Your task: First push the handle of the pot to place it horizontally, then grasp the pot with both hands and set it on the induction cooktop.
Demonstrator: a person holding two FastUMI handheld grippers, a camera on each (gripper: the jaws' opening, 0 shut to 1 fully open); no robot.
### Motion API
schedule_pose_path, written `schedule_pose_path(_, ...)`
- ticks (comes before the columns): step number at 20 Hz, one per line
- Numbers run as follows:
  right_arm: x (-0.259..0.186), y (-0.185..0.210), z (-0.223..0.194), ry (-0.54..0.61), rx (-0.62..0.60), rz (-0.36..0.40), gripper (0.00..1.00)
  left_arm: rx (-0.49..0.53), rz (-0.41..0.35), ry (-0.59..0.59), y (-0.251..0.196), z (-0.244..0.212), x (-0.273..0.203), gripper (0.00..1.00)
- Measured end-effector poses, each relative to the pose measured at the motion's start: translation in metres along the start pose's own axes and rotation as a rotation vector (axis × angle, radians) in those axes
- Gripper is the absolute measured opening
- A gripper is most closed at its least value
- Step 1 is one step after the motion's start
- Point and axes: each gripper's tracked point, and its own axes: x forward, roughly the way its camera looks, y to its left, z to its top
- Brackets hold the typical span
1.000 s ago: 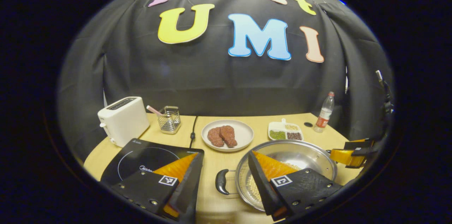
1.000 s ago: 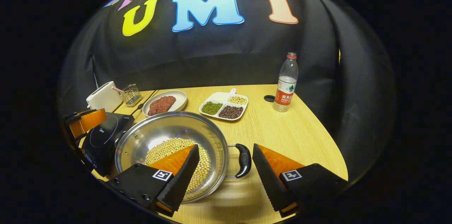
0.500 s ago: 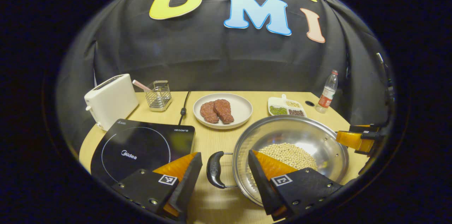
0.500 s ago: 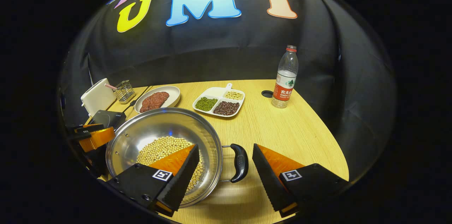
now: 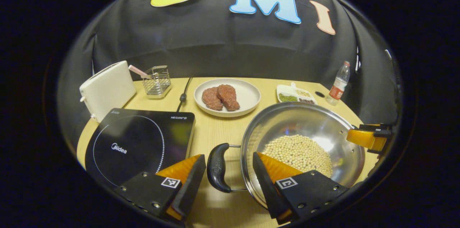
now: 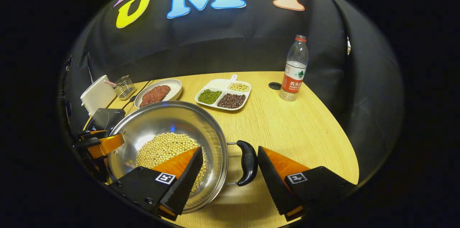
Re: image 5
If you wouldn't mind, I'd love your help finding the white divided bean dish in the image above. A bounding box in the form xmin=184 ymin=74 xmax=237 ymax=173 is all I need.
xmin=276 ymin=83 xmax=317 ymax=105

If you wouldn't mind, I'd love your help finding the pile of soybeans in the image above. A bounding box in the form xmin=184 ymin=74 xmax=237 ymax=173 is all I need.
xmin=262 ymin=134 xmax=333 ymax=178

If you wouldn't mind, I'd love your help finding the red label plastic bottle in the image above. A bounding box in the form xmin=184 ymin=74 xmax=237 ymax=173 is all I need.
xmin=326 ymin=61 xmax=351 ymax=106

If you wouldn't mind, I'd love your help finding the brown meat piece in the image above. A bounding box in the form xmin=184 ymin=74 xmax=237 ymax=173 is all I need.
xmin=217 ymin=84 xmax=240 ymax=111
xmin=202 ymin=87 xmax=224 ymax=111

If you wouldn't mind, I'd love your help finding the pink striped utensil handle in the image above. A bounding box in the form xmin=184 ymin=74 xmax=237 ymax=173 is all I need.
xmin=128 ymin=65 xmax=151 ymax=79

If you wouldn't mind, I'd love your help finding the black induction cooktop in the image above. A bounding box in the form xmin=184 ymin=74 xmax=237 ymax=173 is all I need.
xmin=85 ymin=108 xmax=196 ymax=188

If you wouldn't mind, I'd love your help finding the stainless steel pot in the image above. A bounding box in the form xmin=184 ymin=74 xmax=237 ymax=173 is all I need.
xmin=207 ymin=102 xmax=366 ymax=209

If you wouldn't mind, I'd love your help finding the white round plate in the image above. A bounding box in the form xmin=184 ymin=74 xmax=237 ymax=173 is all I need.
xmin=194 ymin=78 xmax=261 ymax=118

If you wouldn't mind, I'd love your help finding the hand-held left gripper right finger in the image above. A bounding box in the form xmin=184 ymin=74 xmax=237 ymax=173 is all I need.
xmin=252 ymin=152 xmax=350 ymax=225

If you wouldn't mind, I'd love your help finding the black power cable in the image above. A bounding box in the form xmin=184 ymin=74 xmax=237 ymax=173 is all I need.
xmin=176 ymin=77 xmax=193 ymax=112

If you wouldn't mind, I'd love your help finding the metal wire utensil holder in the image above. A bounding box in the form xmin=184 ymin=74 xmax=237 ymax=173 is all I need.
xmin=142 ymin=65 xmax=172 ymax=99

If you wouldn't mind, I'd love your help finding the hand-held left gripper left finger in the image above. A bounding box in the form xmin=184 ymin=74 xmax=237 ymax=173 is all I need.
xmin=117 ymin=154 xmax=207 ymax=222

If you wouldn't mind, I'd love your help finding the white toaster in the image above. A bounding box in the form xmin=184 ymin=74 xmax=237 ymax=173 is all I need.
xmin=79 ymin=60 xmax=137 ymax=122

